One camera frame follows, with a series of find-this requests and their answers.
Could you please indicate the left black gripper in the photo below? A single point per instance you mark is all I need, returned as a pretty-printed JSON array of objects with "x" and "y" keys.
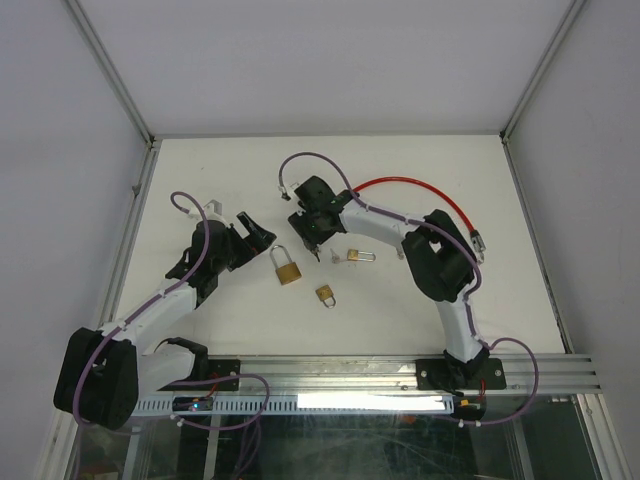
[{"x": 258, "y": 239}]

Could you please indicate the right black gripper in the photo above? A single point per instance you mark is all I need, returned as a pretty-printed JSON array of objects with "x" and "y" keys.
[{"x": 297, "y": 221}]

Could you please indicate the large brass padlock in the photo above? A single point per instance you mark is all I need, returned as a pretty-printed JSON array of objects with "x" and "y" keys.
[{"x": 285, "y": 268}]

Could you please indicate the red cable lock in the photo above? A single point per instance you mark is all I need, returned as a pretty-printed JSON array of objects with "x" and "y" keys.
[{"x": 432, "y": 196}]

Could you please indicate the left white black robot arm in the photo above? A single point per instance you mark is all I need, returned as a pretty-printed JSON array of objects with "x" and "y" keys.
[{"x": 106, "y": 371}]

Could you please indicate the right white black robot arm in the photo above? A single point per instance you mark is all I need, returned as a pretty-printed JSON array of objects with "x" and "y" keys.
[{"x": 441, "y": 263}]

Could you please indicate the small brass padlock long shackle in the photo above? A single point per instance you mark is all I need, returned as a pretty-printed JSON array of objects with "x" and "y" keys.
[{"x": 355, "y": 255}]

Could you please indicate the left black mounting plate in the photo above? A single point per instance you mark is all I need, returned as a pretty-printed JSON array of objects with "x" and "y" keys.
[{"x": 217, "y": 367}]

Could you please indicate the black mounting plate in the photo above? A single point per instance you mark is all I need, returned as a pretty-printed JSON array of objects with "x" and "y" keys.
[
  {"x": 450, "y": 375},
  {"x": 217, "y": 367}
]

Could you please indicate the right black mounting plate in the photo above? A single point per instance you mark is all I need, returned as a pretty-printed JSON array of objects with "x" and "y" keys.
[{"x": 450, "y": 375}]

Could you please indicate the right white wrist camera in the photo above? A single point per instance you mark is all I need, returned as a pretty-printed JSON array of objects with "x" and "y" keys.
[{"x": 287, "y": 193}]

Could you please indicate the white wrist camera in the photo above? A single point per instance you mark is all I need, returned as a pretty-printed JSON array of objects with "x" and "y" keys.
[
  {"x": 211, "y": 211},
  {"x": 287, "y": 193}
]

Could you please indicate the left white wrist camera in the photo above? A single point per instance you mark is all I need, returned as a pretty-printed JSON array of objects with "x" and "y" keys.
[{"x": 211, "y": 211}]

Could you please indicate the white slotted cable duct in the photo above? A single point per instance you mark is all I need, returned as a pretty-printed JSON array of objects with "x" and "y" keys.
[{"x": 161, "y": 405}]

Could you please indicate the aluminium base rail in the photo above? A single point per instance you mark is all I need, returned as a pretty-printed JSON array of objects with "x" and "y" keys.
[{"x": 549, "y": 374}]

